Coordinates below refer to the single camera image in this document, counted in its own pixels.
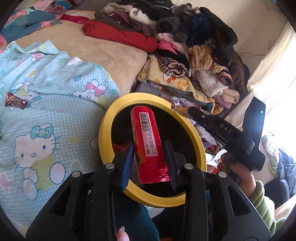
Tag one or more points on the brown red wrapped candy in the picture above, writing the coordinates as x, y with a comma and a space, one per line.
15, 100

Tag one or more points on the light blue cartoon sheet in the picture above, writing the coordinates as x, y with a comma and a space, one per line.
57, 104

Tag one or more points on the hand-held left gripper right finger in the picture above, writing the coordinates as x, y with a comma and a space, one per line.
171, 166

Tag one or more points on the red patterned pillow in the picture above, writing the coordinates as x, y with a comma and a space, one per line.
74, 18

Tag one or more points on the person's left hand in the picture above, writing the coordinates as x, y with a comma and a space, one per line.
122, 235

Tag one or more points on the person's leg in jeans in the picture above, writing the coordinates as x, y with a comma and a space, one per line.
138, 220

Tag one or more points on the red cylindrical snack tube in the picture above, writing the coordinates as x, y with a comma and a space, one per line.
148, 148

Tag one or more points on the person's right hand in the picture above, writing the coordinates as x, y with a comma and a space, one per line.
240, 178

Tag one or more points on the grey bed base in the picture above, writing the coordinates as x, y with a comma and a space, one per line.
148, 89

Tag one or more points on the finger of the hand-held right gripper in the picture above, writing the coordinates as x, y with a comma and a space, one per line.
202, 117
212, 134

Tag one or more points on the black white-striped jacket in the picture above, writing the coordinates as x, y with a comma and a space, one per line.
157, 5

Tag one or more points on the yellow rimmed black bin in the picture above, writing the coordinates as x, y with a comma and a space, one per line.
105, 134

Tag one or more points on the colourful striped pillow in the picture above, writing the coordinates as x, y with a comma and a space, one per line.
67, 2

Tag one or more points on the yellow cartoon blanket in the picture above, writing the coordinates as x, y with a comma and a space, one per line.
166, 76

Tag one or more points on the clear crinkled candy wrapper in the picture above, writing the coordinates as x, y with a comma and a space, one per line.
179, 105

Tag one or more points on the blue pink floral quilt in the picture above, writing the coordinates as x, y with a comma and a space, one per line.
23, 20

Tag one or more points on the brown striped knit garment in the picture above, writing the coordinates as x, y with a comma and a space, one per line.
172, 66

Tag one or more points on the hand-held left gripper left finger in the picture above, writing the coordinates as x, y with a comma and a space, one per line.
127, 166

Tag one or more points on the person's right forearm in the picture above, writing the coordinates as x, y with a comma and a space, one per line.
261, 204

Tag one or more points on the pile of mixed clothes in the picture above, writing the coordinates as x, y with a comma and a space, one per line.
175, 30

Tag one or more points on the red folded garment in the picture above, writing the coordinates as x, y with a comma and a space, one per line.
120, 34

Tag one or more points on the white curtain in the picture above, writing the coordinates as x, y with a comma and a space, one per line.
277, 69

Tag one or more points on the tan bed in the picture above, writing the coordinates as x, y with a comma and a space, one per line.
92, 46

